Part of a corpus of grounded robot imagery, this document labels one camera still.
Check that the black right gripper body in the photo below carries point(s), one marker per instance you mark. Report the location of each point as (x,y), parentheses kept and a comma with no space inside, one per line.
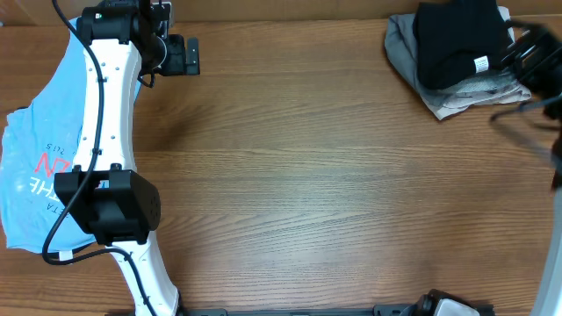
(546,73)

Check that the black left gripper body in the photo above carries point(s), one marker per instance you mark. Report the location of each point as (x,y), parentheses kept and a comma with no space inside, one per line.
(176,64)

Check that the black t-shirt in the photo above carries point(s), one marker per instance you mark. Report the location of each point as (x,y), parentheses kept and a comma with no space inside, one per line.
(458,39)

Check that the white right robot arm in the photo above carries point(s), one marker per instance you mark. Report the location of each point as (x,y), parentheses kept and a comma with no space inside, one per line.
(548,300)

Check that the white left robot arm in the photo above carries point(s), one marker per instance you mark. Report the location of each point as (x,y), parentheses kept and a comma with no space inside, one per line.
(126,44)

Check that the folded grey trousers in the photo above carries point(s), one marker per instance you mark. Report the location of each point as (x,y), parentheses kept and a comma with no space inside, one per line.
(401,49)

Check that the light blue printed t-shirt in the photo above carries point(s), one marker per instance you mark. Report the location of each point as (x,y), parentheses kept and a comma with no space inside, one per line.
(39,141)

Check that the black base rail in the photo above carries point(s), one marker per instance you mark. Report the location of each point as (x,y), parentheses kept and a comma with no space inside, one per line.
(377,310)

